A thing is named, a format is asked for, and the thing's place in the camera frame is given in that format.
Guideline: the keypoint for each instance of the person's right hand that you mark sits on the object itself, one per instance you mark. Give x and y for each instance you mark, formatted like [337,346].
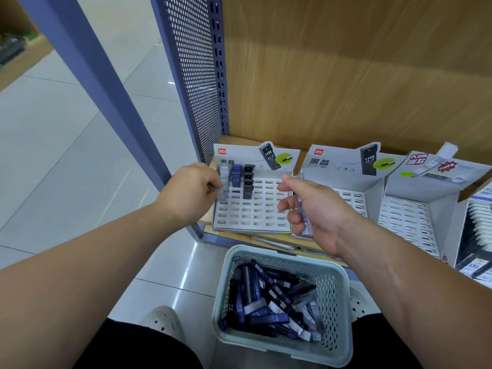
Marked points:
[326,219]

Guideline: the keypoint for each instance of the person's left hand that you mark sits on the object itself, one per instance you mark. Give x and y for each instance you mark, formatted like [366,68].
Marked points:
[184,195]

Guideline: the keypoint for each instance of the person's right thumb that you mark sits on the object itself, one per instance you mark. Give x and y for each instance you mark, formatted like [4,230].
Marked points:
[291,185]

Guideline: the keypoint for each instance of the person's left thumb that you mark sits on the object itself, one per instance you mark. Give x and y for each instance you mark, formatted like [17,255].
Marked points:
[213,183]

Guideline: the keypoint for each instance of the person's right middle finger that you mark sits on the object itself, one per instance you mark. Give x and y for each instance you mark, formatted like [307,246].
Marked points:
[294,217]

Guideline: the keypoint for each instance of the bundle of clear lead cases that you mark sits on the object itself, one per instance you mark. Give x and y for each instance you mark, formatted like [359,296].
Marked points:
[304,211]

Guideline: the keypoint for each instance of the clear grey lead case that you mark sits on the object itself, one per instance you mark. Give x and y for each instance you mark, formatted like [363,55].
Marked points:
[223,193]

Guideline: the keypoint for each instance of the person's right forearm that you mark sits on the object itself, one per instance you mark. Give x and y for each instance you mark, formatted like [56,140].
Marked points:
[415,295]

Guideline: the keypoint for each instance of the person's left forearm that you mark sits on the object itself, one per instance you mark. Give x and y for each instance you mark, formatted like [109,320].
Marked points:
[84,272]

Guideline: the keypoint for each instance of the purple lead case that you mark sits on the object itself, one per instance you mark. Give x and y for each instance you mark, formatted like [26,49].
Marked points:
[237,170]
[236,181]

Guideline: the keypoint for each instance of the loose lead cases on shelf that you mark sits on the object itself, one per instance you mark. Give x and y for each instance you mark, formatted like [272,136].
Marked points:
[275,242]

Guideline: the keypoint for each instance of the wooden shelf board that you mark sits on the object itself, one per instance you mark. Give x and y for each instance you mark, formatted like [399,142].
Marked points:
[207,220]

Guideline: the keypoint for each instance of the white slotted display box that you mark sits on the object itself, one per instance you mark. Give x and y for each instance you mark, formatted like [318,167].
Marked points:
[253,211]
[346,165]

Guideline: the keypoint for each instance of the pile of dark lead cases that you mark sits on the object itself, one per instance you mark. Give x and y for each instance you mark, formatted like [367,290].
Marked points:
[269,303]

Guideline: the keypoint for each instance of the person's right white shoe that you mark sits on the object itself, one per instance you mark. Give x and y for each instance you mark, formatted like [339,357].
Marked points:
[361,303]

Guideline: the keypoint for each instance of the person's white shoe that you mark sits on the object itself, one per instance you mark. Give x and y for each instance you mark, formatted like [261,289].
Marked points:
[361,303]
[163,320]

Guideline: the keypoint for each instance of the blue perforated shelf panel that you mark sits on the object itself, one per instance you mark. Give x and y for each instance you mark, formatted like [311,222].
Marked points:
[192,72]

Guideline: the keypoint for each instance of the white display box red label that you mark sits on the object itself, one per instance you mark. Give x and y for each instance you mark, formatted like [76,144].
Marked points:
[419,211]

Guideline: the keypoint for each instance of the pale green plastic basket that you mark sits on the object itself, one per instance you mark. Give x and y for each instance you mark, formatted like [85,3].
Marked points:
[334,342]

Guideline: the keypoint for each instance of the wooden shelf back panel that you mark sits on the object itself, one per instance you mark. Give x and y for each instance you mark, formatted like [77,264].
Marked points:
[346,65]

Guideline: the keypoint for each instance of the person's left white shoe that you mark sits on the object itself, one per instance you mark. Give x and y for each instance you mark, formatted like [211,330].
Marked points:
[163,320]

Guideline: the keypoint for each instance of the white display box blue trim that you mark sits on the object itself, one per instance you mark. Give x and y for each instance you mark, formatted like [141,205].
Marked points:
[455,230]

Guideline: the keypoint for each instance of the person's black shorts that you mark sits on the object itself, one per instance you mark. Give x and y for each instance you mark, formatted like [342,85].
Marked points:
[134,347]

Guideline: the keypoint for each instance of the row of white refill packets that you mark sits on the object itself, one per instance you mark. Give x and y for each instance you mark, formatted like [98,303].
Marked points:
[478,234]

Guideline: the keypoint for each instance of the wooden background shelf with goods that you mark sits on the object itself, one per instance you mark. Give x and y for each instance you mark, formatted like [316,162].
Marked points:
[17,46]

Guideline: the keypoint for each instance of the blue metal shelf post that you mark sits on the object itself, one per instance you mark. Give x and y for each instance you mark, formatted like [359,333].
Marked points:
[100,84]

